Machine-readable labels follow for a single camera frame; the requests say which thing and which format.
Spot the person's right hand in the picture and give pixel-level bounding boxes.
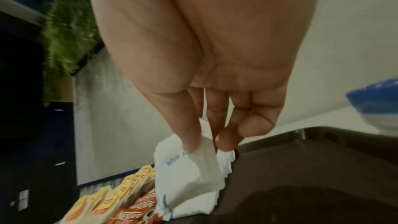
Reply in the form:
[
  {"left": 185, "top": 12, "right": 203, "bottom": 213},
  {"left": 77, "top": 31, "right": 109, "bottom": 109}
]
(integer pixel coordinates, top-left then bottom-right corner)
[{"left": 83, "top": 0, "right": 324, "bottom": 152}]

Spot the white paper sugar packet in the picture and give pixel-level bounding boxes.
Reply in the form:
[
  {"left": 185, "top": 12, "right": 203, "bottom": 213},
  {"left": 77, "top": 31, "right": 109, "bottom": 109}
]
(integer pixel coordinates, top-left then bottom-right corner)
[{"left": 153, "top": 117, "right": 226, "bottom": 212}]

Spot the dark brown tray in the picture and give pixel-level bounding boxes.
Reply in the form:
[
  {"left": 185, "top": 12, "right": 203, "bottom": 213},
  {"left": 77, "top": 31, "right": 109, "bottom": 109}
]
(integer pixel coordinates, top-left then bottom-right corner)
[{"left": 161, "top": 126, "right": 398, "bottom": 224}]

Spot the row of tea bags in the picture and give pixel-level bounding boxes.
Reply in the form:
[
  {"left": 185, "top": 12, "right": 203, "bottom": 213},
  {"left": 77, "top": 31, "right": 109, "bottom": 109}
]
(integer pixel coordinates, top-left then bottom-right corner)
[
  {"left": 91, "top": 165, "right": 156, "bottom": 224},
  {"left": 58, "top": 184, "right": 116, "bottom": 224}
]

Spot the row of red coffee sachets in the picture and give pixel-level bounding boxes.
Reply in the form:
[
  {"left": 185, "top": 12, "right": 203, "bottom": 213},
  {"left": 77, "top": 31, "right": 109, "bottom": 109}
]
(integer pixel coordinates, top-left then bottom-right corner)
[{"left": 107, "top": 188, "right": 165, "bottom": 224}]

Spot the blue and white mug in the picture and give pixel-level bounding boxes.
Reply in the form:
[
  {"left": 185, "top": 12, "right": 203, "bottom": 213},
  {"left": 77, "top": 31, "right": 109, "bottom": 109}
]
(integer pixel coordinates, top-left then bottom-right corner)
[{"left": 345, "top": 78, "right": 398, "bottom": 135}]

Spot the dark blue metal locker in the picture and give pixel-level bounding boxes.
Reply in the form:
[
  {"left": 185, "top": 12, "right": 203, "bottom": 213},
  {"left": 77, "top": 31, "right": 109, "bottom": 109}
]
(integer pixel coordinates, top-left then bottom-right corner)
[{"left": 0, "top": 11, "right": 78, "bottom": 224}]

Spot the green leafy plant wall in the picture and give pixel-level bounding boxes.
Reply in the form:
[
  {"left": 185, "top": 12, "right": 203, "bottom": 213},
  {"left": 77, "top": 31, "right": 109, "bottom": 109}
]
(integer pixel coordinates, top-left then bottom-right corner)
[{"left": 41, "top": 0, "right": 104, "bottom": 107}]

